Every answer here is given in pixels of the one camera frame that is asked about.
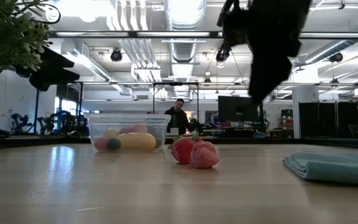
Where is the black partition panel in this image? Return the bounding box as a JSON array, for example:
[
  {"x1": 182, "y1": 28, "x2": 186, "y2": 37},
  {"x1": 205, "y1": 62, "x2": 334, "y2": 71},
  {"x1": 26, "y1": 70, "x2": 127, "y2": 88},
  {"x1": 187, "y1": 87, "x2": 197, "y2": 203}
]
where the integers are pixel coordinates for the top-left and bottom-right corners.
[{"x1": 298, "y1": 101, "x2": 358, "y2": 139}]

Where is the red toy strawberry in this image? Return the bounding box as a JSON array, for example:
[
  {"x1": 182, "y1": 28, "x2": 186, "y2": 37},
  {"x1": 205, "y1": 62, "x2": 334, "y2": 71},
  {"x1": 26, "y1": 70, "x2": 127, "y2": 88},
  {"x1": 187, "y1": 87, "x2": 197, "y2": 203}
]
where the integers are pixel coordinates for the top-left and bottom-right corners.
[
  {"x1": 170, "y1": 136, "x2": 197, "y2": 165},
  {"x1": 191, "y1": 130, "x2": 204, "y2": 143}
]

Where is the yellow toy lemon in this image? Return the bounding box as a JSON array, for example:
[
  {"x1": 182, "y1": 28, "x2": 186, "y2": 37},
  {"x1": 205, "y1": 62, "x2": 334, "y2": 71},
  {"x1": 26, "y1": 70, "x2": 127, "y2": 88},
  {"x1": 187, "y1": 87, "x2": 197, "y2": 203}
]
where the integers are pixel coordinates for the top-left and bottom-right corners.
[{"x1": 102, "y1": 128, "x2": 121, "y2": 139}]

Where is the black overhead crossbar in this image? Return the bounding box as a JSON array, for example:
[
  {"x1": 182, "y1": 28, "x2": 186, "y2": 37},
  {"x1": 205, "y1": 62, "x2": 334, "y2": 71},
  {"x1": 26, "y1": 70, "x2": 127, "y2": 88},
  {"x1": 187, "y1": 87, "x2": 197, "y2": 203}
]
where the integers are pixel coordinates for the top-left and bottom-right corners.
[{"x1": 50, "y1": 30, "x2": 358, "y2": 40}]

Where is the black computer monitor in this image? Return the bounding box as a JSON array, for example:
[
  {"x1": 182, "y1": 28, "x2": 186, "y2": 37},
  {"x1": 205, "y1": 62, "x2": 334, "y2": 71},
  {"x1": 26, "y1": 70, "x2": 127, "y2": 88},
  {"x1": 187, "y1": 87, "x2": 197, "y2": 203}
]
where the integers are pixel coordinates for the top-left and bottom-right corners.
[{"x1": 218, "y1": 95, "x2": 259, "y2": 123}]

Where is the clear plastic container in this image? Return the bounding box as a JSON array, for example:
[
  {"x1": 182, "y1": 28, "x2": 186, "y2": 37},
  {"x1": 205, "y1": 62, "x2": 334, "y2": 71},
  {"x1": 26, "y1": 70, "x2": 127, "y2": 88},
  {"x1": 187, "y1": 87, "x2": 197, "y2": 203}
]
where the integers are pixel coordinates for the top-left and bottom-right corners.
[{"x1": 85, "y1": 113, "x2": 172, "y2": 154}]

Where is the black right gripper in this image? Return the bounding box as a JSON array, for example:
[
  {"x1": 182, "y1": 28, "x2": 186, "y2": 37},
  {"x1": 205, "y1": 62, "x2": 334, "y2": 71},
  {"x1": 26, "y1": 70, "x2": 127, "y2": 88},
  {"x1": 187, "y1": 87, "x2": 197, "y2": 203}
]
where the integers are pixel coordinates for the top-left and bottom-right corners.
[{"x1": 218, "y1": 0, "x2": 312, "y2": 105}]

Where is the green artificial plant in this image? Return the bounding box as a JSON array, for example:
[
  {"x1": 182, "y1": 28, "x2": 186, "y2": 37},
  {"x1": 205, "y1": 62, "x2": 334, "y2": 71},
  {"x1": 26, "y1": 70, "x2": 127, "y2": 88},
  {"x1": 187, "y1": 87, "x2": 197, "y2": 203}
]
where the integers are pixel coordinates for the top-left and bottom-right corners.
[{"x1": 0, "y1": 0, "x2": 54, "y2": 82}]

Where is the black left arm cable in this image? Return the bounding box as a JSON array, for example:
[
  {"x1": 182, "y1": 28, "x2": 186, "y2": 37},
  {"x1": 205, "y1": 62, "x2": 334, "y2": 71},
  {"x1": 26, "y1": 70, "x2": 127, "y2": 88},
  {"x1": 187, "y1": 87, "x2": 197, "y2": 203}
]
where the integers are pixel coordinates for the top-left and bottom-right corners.
[{"x1": 35, "y1": 2, "x2": 62, "y2": 24}]

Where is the teal folded cloth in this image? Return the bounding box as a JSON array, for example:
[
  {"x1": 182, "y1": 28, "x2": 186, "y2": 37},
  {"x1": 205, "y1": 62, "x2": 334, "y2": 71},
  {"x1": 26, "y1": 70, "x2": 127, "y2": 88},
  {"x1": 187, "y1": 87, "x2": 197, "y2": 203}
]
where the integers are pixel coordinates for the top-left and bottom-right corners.
[{"x1": 282, "y1": 151, "x2": 358, "y2": 188}]

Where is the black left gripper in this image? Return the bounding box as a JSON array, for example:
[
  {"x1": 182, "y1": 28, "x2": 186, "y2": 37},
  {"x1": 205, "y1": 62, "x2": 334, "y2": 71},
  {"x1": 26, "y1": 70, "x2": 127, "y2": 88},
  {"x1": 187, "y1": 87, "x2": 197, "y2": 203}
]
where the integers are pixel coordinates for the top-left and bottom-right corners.
[{"x1": 13, "y1": 45, "x2": 81, "y2": 93}]

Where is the black metal rack frame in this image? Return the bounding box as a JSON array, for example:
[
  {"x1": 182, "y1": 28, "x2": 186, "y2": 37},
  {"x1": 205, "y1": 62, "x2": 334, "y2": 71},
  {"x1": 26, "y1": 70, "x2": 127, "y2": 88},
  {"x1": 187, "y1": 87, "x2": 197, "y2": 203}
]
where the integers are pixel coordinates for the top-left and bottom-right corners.
[
  {"x1": 152, "y1": 81, "x2": 200, "y2": 114},
  {"x1": 32, "y1": 81, "x2": 85, "y2": 135}
]

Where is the yellow toy banana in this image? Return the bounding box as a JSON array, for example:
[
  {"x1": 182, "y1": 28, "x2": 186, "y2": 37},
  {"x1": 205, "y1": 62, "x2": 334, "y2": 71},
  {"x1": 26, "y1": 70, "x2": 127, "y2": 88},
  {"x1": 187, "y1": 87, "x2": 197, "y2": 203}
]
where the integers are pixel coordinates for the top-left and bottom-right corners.
[{"x1": 116, "y1": 132, "x2": 157, "y2": 149}]

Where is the person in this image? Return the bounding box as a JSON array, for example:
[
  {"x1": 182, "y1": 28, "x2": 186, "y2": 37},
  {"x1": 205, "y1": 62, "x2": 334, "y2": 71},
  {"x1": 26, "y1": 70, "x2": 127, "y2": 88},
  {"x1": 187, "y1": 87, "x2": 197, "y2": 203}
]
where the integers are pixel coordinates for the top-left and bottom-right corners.
[{"x1": 163, "y1": 98, "x2": 193, "y2": 135}]

